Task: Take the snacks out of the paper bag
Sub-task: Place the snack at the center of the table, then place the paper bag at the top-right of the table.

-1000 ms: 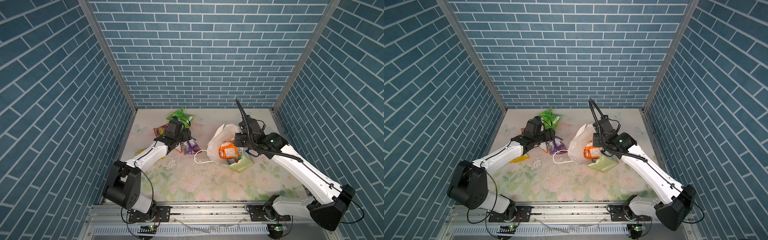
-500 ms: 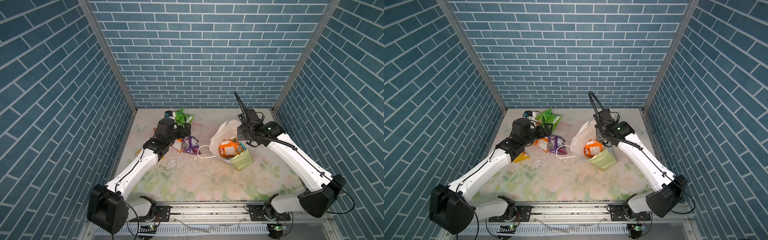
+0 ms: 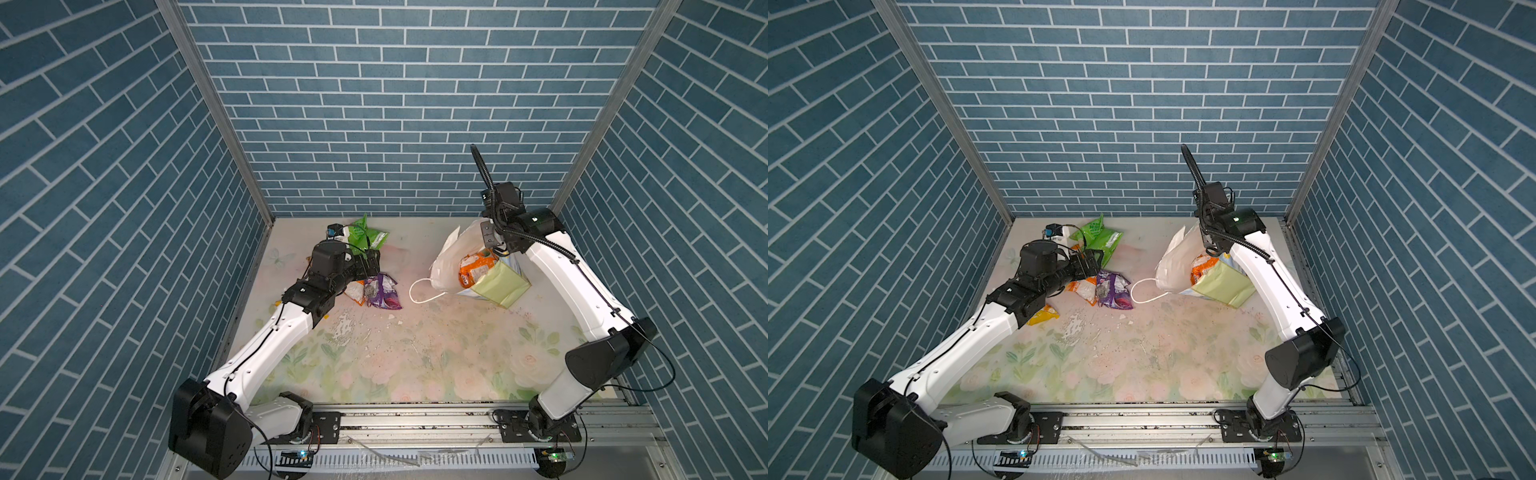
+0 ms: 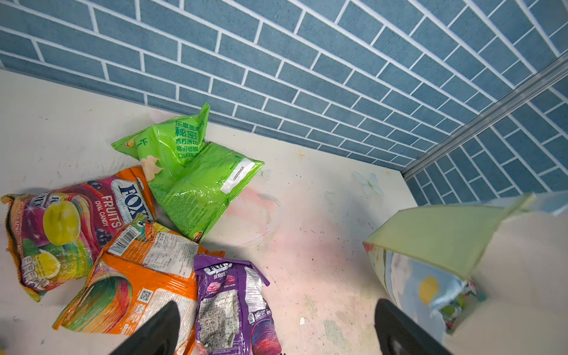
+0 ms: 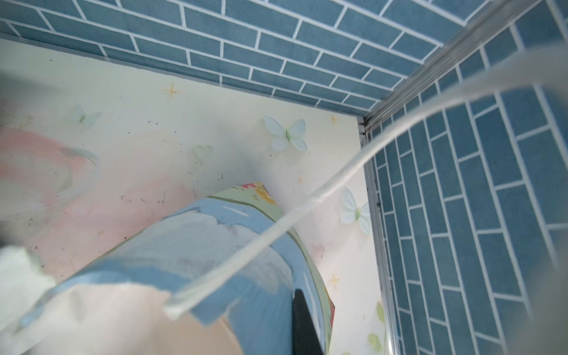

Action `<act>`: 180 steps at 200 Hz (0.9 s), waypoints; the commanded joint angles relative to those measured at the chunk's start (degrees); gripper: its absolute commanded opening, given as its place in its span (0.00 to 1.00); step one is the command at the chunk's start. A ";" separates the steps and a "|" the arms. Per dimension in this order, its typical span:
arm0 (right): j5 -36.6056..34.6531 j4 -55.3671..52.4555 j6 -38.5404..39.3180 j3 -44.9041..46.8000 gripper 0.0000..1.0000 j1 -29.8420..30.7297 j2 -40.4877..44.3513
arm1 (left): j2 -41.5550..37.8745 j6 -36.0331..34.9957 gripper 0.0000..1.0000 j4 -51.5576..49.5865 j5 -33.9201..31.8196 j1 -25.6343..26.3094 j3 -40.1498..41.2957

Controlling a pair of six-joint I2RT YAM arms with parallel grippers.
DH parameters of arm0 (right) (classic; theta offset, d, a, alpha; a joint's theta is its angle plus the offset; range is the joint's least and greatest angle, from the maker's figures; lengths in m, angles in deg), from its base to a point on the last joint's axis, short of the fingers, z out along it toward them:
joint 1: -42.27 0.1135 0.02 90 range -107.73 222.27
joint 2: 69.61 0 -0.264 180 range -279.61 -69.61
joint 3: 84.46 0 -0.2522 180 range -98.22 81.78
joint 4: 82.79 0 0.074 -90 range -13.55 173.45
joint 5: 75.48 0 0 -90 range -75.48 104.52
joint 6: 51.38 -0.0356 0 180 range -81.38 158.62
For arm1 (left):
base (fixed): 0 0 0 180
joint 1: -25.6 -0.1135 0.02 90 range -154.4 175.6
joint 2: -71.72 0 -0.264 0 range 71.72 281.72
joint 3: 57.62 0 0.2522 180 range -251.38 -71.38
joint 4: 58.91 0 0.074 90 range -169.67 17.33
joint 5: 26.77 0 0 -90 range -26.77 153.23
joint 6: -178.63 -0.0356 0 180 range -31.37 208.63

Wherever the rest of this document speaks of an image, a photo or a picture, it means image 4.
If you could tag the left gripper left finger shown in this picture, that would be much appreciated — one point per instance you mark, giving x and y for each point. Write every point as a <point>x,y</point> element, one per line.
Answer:
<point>159,335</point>

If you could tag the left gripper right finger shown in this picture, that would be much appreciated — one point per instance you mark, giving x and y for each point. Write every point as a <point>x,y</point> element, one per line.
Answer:
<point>399,334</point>

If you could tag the Fox's fruits candy bag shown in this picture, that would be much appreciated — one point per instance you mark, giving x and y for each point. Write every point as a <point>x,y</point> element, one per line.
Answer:
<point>56,236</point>
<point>138,272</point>

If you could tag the purple snack packet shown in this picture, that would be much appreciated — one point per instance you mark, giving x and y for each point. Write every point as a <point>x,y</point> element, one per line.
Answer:
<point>232,314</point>

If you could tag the colourful paper gift bag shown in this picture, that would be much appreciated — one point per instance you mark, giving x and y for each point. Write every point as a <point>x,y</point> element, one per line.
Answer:
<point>485,277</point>

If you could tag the green Lay's chips bag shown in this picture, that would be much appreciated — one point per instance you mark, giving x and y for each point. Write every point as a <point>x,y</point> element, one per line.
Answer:
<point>192,180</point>

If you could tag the right corner metal post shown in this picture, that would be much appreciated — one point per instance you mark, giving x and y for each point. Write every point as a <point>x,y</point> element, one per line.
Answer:
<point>528,90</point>

